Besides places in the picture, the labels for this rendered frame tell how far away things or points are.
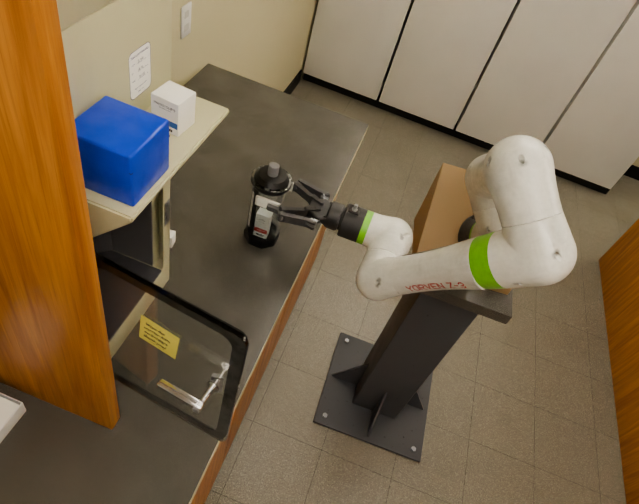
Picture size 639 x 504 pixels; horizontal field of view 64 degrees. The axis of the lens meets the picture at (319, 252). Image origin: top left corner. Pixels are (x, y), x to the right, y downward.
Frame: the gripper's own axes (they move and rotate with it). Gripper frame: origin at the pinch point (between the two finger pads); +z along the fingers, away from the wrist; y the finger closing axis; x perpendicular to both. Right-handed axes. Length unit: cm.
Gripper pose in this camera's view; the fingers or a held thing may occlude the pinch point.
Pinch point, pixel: (271, 191)
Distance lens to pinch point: 138.5
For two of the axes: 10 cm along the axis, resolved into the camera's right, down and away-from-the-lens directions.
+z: -9.3, -3.6, 0.7
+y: -3.0, 6.7, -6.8
